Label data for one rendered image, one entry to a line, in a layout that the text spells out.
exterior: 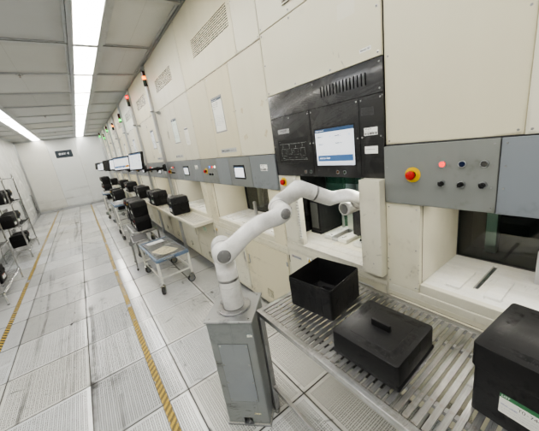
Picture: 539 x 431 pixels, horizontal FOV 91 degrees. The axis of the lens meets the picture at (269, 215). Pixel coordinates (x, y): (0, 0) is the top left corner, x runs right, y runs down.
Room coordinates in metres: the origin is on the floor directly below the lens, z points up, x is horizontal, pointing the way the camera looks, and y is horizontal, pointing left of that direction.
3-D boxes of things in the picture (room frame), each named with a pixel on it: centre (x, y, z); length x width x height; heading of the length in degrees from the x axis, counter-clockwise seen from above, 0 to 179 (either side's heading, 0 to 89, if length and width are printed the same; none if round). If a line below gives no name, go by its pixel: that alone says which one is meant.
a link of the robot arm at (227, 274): (1.40, 0.29, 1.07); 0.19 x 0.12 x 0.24; 12
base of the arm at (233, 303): (1.37, 0.28, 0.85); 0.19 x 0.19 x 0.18
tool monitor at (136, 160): (4.30, 1.76, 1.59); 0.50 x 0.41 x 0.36; 124
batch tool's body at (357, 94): (1.90, -0.70, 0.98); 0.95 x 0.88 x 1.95; 124
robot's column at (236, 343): (1.37, 0.28, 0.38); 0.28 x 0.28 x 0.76; 79
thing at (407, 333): (0.91, -0.39, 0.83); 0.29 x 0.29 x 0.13; 36
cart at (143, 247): (3.50, 1.53, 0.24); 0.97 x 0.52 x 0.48; 36
